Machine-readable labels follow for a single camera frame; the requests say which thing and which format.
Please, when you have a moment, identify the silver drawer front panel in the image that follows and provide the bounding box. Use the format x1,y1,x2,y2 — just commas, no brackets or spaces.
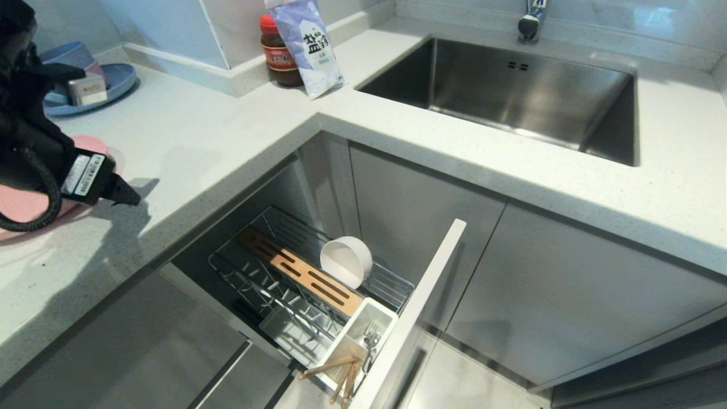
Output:
348,218,468,409

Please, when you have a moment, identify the wooden knife block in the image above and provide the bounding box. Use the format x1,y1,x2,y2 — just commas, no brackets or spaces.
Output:
235,227,365,318

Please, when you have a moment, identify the red-lidded sauce jar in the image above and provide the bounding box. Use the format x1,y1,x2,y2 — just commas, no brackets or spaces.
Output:
259,14,305,87

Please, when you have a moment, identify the wooden chopstick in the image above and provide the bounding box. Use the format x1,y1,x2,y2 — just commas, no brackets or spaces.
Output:
298,355,360,381
330,362,357,406
340,364,365,409

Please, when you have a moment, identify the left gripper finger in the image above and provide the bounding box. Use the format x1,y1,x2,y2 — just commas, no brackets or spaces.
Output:
110,173,142,207

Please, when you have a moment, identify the metal spoon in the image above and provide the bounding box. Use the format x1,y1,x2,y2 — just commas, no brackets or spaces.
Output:
363,334,383,373

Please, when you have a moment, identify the blue plate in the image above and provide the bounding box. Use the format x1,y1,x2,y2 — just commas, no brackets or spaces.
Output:
43,62,139,118

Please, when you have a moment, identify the blue cup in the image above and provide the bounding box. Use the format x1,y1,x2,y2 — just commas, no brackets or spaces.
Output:
39,40,95,71

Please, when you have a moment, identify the white utensil holder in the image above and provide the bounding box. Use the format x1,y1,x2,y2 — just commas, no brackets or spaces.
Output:
314,297,399,394

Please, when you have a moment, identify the white blue salt bag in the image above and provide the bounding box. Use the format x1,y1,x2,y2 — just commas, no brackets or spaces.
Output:
265,0,346,101

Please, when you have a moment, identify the grey lower cabinet front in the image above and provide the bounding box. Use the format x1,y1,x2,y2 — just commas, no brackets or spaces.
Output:
0,266,253,409

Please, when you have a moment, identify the black cable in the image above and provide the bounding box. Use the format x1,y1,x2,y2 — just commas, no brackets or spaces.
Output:
0,147,64,233

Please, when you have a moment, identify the white bowl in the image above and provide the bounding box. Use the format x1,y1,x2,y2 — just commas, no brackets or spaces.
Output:
319,236,374,290

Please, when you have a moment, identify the pink plate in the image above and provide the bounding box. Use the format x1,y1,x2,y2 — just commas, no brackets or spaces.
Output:
0,134,110,241

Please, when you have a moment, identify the stainless steel sink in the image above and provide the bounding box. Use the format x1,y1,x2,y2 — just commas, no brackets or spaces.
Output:
356,36,640,168

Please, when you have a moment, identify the narrow silver cabinet door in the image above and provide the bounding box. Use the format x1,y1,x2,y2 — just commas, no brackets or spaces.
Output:
349,141,507,344

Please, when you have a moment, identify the wire pull-out dish rack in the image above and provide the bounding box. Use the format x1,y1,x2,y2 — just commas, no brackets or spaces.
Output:
207,205,416,371

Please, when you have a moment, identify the wide silver cabinet door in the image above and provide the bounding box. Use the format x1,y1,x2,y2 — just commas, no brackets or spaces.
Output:
445,203,727,388

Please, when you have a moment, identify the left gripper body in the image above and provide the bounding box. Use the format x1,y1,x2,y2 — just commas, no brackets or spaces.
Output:
56,148,118,206

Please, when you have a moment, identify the chrome faucet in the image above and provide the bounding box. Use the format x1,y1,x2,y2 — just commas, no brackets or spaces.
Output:
517,0,549,45

